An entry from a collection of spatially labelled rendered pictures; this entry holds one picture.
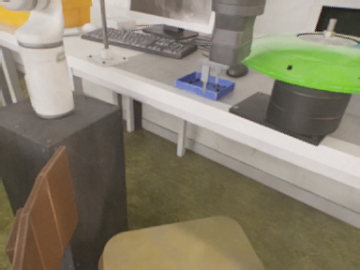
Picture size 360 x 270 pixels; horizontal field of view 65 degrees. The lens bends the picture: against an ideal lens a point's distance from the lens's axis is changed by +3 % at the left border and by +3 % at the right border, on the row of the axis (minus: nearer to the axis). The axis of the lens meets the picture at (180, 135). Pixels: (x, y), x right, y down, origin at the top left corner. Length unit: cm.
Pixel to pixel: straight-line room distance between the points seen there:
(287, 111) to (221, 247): 36
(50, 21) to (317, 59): 54
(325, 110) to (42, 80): 60
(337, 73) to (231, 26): 18
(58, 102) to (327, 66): 58
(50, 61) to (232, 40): 44
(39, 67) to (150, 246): 48
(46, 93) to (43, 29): 14
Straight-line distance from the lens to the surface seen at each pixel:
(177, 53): 102
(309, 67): 49
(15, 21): 143
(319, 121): 60
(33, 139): 70
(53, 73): 72
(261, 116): 64
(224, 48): 42
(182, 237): 74
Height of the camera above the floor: 120
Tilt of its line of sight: 32 degrees down
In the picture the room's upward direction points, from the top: 4 degrees clockwise
